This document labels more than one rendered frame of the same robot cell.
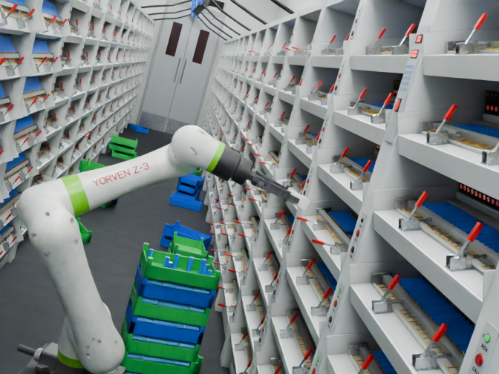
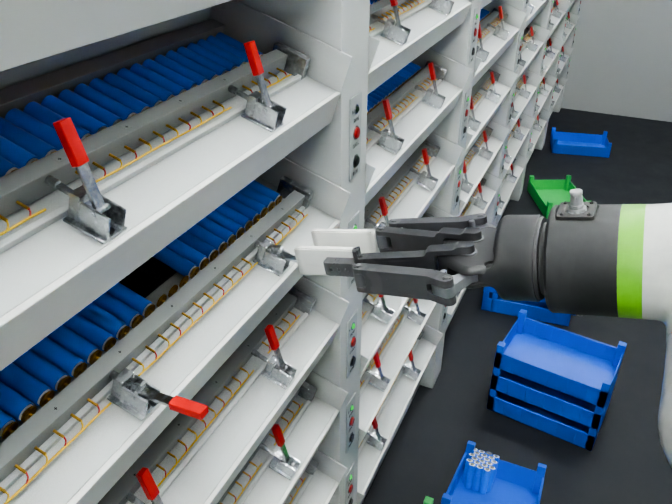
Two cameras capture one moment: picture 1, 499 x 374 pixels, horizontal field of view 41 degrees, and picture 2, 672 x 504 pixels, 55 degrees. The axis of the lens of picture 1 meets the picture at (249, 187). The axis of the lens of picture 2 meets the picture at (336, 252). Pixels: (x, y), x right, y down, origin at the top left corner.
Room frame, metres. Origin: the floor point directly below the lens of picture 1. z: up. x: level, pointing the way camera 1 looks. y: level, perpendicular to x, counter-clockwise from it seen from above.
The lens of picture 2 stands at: (2.36, 0.15, 1.37)
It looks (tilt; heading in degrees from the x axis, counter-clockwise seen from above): 31 degrees down; 212
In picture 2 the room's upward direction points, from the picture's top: straight up
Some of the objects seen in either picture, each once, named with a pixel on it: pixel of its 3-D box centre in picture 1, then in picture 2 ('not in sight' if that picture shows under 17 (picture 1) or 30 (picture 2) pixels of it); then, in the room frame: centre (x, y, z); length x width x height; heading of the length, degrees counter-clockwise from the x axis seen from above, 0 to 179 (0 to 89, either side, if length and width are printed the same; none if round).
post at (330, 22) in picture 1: (291, 194); not in sight; (3.01, -0.20, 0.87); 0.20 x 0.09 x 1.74; 98
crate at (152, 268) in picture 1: (179, 266); not in sight; (2.62, 0.19, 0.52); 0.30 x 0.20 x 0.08; 106
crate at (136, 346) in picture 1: (160, 337); not in sight; (2.62, 0.19, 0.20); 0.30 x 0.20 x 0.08; 106
